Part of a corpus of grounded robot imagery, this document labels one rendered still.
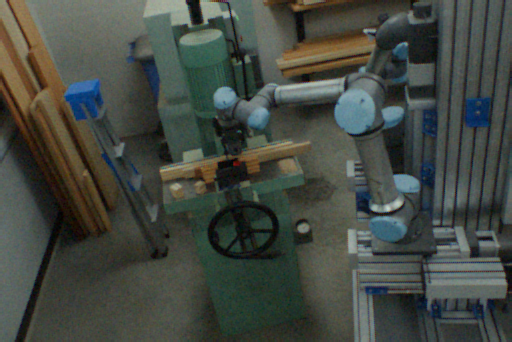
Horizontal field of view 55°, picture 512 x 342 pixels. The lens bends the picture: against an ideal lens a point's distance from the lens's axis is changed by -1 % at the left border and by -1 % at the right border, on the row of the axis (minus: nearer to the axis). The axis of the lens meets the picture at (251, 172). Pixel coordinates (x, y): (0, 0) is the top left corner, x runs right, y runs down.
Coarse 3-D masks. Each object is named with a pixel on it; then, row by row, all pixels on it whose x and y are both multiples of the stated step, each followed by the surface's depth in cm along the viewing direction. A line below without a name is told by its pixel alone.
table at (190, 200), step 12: (288, 156) 223; (264, 168) 218; (276, 168) 216; (300, 168) 214; (168, 180) 222; (180, 180) 220; (192, 180) 219; (204, 180) 217; (252, 180) 212; (264, 180) 210; (276, 180) 210; (288, 180) 211; (300, 180) 212; (168, 192) 214; (192, 192) 211; (204, 192) 210; (216, 192) 209; (264, 192) 213; (168, 204) 208; (180, 204) 209; (192, 204) 210; (204, 204) 211; (216, 204) 207
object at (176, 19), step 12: (180, 12) 218; (204, 12) 212; (216, 12) 209; (180, 36) 206; (228, 48) 212; (180, 60) 212; (192, 108) 224; (204, 132) 232; (204, 144) 235; (204, 156) 239
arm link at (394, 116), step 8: (384, 112) 213; (392, 112) 211; (400, 112) 210; (392, 120) 208; (400, 120) 208; (384, 128) 210; (392, 128) 209; (400, 128) 210; (384, 136) 213; (392, 136) 211; (400, 136) 212; (392, 144) 214
